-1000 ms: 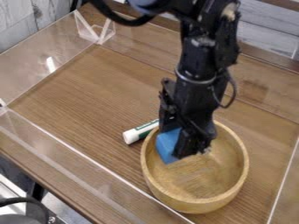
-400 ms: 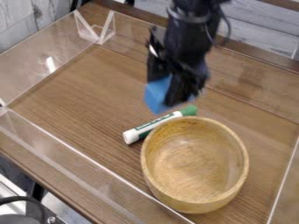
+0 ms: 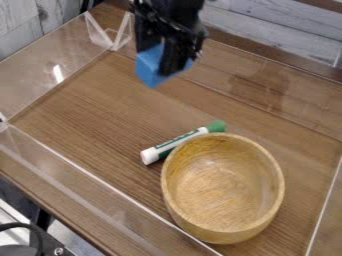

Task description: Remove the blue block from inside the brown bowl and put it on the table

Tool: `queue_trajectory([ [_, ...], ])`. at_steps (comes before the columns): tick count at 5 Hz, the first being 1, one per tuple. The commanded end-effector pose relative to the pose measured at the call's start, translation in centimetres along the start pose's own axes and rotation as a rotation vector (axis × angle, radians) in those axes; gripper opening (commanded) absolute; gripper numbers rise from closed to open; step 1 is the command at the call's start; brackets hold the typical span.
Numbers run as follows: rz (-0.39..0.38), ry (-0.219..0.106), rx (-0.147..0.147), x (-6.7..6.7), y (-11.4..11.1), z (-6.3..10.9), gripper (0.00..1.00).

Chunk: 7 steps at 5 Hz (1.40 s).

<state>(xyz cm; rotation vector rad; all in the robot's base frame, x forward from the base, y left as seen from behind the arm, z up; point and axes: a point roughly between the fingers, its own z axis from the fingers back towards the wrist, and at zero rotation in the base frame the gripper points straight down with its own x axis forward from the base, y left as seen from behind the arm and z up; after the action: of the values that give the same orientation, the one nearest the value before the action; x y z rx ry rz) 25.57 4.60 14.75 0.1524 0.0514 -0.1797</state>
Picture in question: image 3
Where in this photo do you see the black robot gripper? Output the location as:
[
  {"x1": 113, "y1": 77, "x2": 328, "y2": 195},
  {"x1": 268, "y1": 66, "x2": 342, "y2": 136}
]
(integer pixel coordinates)
[{"x1": 130, "y1": 0, "x2": 208, "y2": 76}]

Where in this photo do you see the blue rectangular block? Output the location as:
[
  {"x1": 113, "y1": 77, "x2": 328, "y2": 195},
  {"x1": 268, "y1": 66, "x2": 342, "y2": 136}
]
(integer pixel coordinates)
[{"x1": 136, "y1": 43, "x2": 194, "y2": 88}]

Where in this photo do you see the brown wooden bowl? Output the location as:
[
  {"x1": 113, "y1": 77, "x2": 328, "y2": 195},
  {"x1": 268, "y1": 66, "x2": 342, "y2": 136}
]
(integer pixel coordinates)
[{"x1": 161, "y1": 133, "x2": 286, "y2": 244}]

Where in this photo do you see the green and white marker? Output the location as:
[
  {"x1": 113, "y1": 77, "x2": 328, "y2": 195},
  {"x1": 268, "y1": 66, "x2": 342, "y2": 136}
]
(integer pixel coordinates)
[{"x1": 141, "y1": 120, "x2": 226, "y2": 165}]

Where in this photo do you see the clear acrylic corner bracket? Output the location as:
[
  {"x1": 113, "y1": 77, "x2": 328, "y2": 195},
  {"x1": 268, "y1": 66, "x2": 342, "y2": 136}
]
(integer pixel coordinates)
[{"x1": 85, "y1": 12, "x2": 134, "y2": 52}]

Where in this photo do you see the clear acrylic barrier wall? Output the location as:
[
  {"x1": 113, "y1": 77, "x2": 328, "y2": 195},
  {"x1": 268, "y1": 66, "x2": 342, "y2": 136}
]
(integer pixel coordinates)
[{"x1": 0, "y1": 113, "x2": 224, "y2": 256}]

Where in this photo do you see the black metal mount base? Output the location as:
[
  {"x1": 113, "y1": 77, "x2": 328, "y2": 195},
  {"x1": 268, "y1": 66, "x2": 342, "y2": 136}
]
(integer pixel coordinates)
[{"x1": 0, "y1": 229, "x2": 78, "y2": 256}]

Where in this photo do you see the black cable at corner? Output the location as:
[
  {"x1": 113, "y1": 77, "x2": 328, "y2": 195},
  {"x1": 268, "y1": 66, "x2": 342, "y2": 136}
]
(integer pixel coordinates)
[{"x1": 0, "y1": 221, "x2": 46, "y2": 256}]

